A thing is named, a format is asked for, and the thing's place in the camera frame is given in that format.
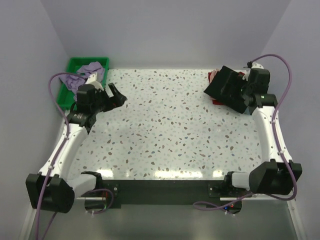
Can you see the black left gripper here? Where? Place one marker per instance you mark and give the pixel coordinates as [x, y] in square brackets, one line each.
[117, 100]

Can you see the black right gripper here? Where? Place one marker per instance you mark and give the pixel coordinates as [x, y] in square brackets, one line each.
[247, 78]

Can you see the black t shirt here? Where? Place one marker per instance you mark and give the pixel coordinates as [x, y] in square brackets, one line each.
[215, 87]

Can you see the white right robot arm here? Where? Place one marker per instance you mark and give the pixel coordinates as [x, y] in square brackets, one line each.
[277, 175]

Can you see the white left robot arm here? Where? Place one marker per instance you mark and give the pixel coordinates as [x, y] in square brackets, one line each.
[49, 189]

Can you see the folded blue t shirt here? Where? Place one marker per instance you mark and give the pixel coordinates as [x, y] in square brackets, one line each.
[247, 111]

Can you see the folded pink t shirt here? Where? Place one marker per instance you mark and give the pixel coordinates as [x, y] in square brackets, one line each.
[212, 74]

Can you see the crumpled purple t shirt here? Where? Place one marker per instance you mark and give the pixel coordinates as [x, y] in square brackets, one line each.
[72, 82]

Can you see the green plastic bin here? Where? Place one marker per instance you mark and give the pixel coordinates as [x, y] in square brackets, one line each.
[65, 97]

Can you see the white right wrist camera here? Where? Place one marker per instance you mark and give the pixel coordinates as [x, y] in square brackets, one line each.
[251, 65]

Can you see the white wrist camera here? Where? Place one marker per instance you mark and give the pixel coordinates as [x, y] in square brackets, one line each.
[251, 65]
[93, 81]

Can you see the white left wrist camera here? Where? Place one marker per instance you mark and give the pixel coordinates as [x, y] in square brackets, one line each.
[93, 81]

